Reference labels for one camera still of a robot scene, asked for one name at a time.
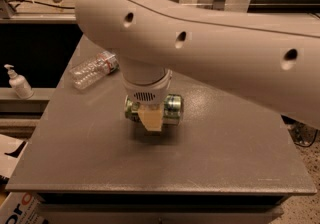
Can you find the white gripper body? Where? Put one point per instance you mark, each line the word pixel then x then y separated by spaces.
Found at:
pixel 145 95

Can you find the metal rail frame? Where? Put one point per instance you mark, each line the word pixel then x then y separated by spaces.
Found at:
pixel 37 18

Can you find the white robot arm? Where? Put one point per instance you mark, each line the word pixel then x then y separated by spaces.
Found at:
pixel 271 60

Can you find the white pump lotion bottle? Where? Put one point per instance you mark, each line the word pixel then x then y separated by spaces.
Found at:
pixel 19 83

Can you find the clear plastic water bottle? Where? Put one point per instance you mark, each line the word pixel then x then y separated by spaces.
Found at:
pixel 93 69

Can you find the green soda can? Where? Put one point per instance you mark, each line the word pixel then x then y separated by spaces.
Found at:
pixel 173 109

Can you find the white cardboard box orange print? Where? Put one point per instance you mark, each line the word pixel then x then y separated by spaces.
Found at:
pixel 20 208

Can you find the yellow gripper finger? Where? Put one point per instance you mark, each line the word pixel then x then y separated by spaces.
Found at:
pixel 151 116

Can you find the grey table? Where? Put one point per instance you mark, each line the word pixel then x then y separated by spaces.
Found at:
pixel 228 162

